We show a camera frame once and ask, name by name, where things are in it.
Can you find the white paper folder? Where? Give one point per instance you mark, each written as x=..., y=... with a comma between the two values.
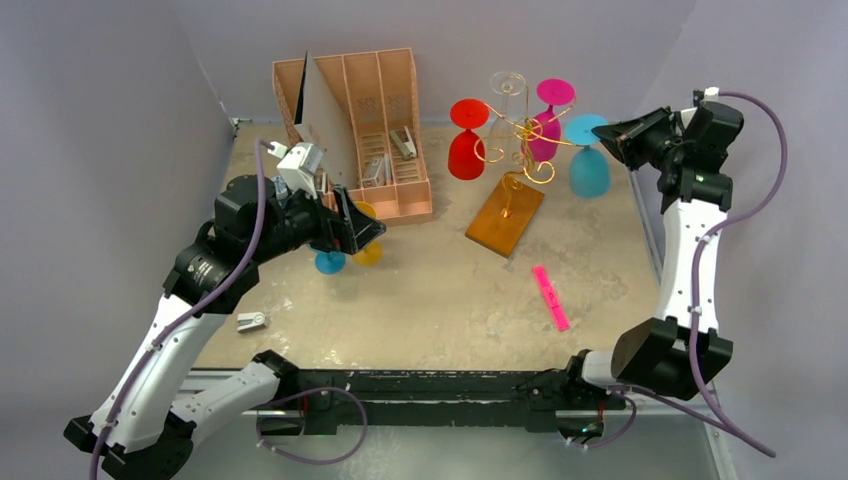
x=320, y=120

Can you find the blue plastic wine glass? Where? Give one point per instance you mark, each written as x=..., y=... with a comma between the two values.
x=328, y=263

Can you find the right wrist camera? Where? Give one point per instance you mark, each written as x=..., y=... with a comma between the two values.
x=707, y=94

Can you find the silver item in organizer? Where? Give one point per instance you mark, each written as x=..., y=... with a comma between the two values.
x=377, y=171

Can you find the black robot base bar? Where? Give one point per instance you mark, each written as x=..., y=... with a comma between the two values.
x=546, y=401

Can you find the grey stapler in organizer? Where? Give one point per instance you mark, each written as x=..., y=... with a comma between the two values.
x=403, y=141

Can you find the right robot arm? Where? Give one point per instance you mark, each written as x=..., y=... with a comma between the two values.
x=679, y=349

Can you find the yellow plastic wine glass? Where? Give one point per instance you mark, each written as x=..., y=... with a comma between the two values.
x=373, y=252

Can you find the red plastic wine glass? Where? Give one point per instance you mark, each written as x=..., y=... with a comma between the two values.
x=466, y=152

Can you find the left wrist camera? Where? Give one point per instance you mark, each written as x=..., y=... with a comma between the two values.
x=298, y=165

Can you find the teal wine glass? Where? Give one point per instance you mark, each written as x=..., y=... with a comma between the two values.
x=589, y=173

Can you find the gold wire wine glass rack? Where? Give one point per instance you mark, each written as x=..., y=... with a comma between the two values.
x=510, y=207

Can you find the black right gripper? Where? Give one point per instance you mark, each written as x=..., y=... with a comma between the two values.
x=656, y=137

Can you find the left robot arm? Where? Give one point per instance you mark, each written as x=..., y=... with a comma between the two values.
x=143, y=430

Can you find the peach plastic file organizer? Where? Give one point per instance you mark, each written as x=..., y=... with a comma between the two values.
x=379, y=91

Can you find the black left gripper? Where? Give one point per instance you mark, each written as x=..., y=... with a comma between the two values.
x=353, y=228

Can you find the pink plastic clip tool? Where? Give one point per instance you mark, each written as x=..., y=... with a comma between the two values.
x=551, y=298

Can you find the small white metal clip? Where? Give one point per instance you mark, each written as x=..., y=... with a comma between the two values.
x=250, y=321

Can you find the magenta plastic wine glass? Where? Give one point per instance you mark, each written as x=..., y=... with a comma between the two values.
x=547, y=130

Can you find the clear wine glass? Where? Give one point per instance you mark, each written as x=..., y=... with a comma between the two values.
x=507, y=84

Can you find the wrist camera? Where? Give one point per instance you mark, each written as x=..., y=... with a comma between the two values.
x=707, y=94
x=298, y=165

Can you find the small blue white jar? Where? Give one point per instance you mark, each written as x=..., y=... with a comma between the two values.
x=282, y=192

